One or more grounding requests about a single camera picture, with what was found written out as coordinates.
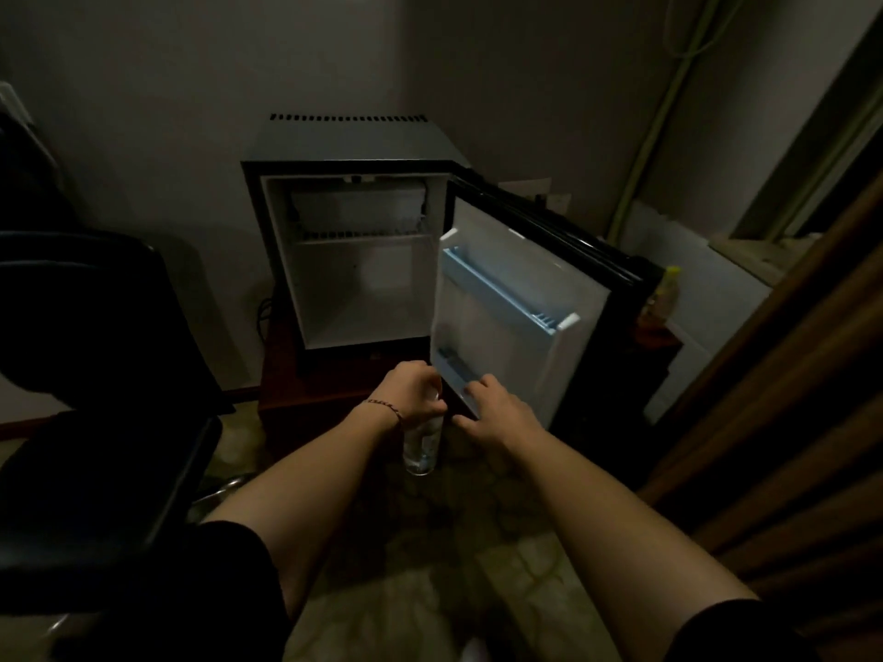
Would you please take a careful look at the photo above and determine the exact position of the person's right hand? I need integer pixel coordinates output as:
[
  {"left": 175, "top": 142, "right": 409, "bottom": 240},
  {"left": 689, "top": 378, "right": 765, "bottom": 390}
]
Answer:
[{"left": 452, "top": 373, "right": 546, "bottom": 456}]

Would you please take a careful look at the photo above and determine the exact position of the person's left hand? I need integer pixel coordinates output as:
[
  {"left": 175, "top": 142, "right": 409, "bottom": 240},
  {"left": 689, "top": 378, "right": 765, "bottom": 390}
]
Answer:
[{"left": 363, "top": 360, "right": 448, "bottom": 429}]

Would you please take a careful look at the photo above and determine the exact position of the clear plastic water bottle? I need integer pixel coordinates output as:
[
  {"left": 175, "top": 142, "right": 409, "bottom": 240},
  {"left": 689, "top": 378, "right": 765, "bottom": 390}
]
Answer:
[{"left": 403, "top": 385, "right": 446, "bottom": 477}]

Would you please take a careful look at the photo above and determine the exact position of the black mini fridge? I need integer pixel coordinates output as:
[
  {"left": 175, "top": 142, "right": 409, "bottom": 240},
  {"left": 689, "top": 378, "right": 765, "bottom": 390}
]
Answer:
[{"left": 241, "top": 113, "right": 667, "bottom": 470}]

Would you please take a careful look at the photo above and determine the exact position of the person's left forearm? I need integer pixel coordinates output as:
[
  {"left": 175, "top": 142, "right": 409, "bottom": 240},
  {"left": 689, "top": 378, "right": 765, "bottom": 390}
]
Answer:
[{"left": 203, "top": 405, "right": 405, "bottom": 622}]

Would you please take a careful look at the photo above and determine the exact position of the person's right forearm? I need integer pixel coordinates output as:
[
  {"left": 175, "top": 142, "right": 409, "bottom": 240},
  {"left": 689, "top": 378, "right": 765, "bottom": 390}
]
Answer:
[{"left": 507, "top": 427, "right": 760, "bottom": 662}]

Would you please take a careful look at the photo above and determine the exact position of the yellow capped liquid bottle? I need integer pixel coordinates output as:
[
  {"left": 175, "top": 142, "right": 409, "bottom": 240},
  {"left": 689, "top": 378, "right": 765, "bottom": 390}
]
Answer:
[{"left": 641, "top": 266, "right": 682, "bottom": 326}]

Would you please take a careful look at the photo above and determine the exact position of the person's black left sleeve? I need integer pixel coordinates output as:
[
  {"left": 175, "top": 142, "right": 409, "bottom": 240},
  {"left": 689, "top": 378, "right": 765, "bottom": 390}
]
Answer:
[{"left": 68, "top": 519, "right": 291, "bottom": 662}]

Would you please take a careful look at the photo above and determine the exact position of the person's black sleeve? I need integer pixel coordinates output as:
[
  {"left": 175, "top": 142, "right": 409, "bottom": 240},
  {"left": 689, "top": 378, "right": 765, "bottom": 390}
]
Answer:
[
  {"left": 68, "top": 519, "right": 291, "bottom": 662},
  {"left": 665, "top": 599, "right": 822, "bottom": 662}
]

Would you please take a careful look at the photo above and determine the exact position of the person's black right sleeve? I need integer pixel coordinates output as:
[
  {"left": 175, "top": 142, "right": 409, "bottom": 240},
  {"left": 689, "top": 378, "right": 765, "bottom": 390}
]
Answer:
[{"left": 665, "top": 599, "right": 822, "bottom": 662}]

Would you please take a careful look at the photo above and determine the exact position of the dark wooden drawer table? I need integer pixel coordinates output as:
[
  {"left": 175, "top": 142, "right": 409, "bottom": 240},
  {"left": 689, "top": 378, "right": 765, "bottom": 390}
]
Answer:
[{"left": 258, "top": 295, "right": 442, "bottom": 470}]

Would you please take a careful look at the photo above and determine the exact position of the light blue door rack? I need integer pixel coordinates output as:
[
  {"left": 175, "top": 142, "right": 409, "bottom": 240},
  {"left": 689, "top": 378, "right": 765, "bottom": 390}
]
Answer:
[{"left": 441, "top": 245, "right": 582, "bottom": 336}]

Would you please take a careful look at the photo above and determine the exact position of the red wooden side cabinet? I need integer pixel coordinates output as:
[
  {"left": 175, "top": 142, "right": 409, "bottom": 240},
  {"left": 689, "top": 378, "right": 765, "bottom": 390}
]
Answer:
[{"left": 634, "top": 323, "right": 684, "bottom": 352}]

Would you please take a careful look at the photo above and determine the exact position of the brown curtain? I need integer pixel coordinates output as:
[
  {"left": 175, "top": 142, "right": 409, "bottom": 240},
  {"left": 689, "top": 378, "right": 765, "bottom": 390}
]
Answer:
[{"left": 637, "top": 171, "right": 883, "bottom": 662}]

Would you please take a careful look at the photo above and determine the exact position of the wooden window sill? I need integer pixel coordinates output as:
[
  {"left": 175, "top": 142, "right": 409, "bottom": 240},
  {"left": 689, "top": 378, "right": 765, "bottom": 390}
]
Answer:
[{"left": 710, "top": 232, "right": 822, "bottom": 288}]

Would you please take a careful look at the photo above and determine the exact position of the black office chair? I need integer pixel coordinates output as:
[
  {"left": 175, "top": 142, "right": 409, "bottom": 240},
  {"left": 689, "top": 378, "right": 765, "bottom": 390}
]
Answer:
[{"left": 0, "top": 230, "right": 235, "bottom": 614}]

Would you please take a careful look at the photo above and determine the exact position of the black television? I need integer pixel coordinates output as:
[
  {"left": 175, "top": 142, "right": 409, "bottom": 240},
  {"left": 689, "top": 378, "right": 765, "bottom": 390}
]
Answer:
[{"left": 0, "top": 109, "right": 77, "bottom": 235}]

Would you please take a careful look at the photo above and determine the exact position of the braided wrist bracelet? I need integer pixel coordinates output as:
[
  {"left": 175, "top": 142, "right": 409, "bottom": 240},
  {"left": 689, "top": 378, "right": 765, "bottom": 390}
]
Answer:
[{"left": 361, "top": 397, "right": 406, "bottom": 428}]

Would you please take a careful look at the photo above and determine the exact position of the white wall panel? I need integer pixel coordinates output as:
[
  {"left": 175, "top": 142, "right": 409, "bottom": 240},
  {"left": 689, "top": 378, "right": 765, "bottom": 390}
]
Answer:
[{"left": 617, "top": 202, "right": 774, "bottom": 426}]

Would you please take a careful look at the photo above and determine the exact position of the green wall pipe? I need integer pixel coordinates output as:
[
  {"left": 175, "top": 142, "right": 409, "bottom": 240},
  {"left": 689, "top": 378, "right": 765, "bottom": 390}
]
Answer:
[{"left": 606, "top": 0, "right": 723, "bottom": 246}]

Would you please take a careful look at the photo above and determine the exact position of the green window frame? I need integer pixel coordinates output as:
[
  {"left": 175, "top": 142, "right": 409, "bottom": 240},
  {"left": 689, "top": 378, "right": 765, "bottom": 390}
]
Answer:
[{"left": 730, "top": 13, "right": 883, "bottom": 242}]

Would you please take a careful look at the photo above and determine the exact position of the pale hanging cable loop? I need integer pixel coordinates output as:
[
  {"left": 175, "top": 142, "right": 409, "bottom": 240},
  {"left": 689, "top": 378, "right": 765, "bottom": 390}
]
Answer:
[{"left": 663, "top": 0, "right": 750, "bottom": 60}]

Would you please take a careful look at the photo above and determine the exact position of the white power cable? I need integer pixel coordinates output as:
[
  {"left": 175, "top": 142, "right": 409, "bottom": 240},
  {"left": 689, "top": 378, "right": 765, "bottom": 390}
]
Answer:
[{"left": 0, "top": 82, "right": 64, "bottom": 188}]

